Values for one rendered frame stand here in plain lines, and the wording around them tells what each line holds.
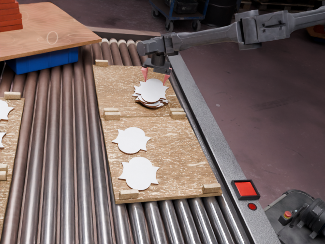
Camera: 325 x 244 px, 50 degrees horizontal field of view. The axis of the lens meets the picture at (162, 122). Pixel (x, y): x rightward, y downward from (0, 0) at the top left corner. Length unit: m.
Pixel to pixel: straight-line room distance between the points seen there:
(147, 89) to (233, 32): 0.51
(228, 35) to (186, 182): 0.48
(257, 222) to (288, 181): 1.70
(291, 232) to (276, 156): 1.02
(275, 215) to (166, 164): 1.12
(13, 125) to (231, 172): 0.79
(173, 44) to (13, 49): 0.67
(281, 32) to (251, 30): 0.08
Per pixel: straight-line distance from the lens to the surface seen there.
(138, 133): 1.29
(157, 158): 1.22
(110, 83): 1.57
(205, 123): 1.48
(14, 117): 1.37
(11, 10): 1.73
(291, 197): 2.36
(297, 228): 2.18
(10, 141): 1.26
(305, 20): 1.15
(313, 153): 3.27
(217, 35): 1.16
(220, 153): 1.35
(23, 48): 1.60
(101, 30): 2.04
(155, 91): 1.46
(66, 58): 1.71
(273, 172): 2.86
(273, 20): 1.06
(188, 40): 1.26
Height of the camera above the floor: 1.75
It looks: 36 degrees down
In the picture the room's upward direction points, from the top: 12 degrees clockwise
